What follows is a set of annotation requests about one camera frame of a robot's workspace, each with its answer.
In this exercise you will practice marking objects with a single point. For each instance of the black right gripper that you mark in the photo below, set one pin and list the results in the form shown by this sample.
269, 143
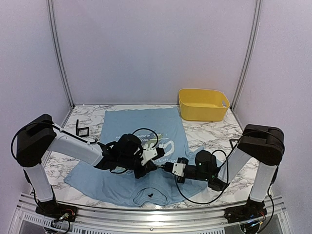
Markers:
167, 167

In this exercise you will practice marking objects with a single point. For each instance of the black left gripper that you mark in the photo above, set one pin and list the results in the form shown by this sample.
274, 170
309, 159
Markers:
149, 165

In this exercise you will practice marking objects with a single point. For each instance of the light blue printed t-shirt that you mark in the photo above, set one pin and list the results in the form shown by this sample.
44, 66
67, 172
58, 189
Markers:
132, 188

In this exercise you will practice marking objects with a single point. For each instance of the black display case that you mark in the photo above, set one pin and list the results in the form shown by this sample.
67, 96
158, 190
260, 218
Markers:
81, 131
233, 142

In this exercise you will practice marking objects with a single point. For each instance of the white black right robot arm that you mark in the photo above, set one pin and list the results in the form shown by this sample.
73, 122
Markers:
263, 143

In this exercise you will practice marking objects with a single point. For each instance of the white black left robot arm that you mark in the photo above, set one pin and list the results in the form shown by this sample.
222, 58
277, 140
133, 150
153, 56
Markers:
32, 141

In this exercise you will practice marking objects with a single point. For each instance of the yellow plastic basket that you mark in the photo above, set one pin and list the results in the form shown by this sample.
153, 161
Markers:
202, 104

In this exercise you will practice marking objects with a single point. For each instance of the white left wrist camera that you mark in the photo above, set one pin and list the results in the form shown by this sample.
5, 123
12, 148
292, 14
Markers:
151, 154

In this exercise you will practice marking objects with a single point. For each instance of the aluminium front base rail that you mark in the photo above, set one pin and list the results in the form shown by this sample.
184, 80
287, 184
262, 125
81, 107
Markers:
95, 217

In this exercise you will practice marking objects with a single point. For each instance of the aluminium frame post right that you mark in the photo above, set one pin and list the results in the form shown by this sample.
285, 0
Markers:
248, 54

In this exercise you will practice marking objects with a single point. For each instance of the aluminium frame post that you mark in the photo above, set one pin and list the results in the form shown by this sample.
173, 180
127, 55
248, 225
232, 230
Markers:
58, 54
248, 54

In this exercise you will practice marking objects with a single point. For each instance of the aluminium frame post left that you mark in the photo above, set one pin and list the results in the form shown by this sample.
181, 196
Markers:
58, 54

